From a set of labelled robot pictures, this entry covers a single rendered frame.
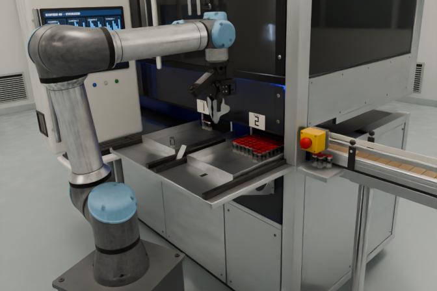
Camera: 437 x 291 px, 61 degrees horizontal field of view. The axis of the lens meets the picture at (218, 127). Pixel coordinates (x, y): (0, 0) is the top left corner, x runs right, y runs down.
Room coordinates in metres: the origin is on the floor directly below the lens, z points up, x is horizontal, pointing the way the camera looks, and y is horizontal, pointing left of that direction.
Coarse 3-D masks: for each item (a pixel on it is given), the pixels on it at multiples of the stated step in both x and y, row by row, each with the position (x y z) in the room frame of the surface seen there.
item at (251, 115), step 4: (252, 116) 1.44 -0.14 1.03; (260, 116) 1.41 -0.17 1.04; (264, 116) 1.39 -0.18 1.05; (252, 120) 1.44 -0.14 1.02; (260, 120) 1.41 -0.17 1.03; (264, 120) 1.39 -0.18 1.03; (252, 124) 1.44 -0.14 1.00; (256, 124) 1.43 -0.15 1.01; (260, 124) 1.41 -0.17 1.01; (264, 124) 1.39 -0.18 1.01; (260, 128) 1.41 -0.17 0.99; (264, 128) 1.39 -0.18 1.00
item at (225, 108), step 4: (216, 100) 1.20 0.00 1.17; (216, 104) 1.20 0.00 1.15; (224, 104) 1.23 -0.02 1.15; (216, 108) 1.20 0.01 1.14; (224, 108) 1.23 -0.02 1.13; (228, 108) 1.23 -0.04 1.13; (216, 112) 1.20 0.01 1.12; (220, 112) 1.22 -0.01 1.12; (224, 112) 1.23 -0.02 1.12; (216, 116) 1.21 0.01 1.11; (216, 120) 1.22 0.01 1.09
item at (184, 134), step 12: (156, 132) 1.66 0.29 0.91; (168, 132) 1.70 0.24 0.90; (180, 132) 1.74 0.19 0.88; (192, 132) 1.73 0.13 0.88; (204, 132) 1.72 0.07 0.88; (216, 132) 1.71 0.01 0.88; (228, 132) 1.61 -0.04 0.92; (156, 144) 1.52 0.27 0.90; (168, 144) 1.57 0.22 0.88; (180, 144) 1.56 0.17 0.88; (192, 144) 1.47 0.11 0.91
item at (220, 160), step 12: (228, 144) 1.49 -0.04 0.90; (192, 156) 1.37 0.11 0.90; (204, 156) 1.41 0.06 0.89; (216, 156) 1.41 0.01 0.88; (228, 156) 1.40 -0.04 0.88; (240, 156) 1.40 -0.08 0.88; (276, 156) 1.31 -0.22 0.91; (204, 168) 1.27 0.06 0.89; (216, 168) 1.22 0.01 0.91; (228, 168) 1.28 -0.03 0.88; (240, 168) 1.28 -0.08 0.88; (252, 168) 1.22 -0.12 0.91; (228, 180) 1.17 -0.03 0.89
